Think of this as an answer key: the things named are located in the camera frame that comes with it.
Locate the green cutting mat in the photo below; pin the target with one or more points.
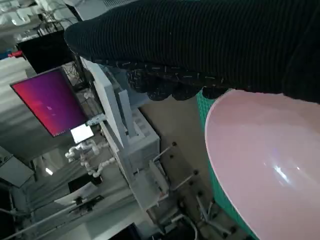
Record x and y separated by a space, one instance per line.
201 110

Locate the small white lit screen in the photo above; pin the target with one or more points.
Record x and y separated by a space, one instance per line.
82 133

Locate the white cabinet with glass panel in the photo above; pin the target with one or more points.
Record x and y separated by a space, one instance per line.
117 120

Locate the black monitor back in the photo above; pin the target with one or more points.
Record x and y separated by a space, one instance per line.
45 52

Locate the purple screen monitor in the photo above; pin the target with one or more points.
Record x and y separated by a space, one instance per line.
50 102

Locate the pink bowl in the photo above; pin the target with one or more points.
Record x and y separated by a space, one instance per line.
262 155

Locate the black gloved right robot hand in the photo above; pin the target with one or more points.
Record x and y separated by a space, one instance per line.
200 42

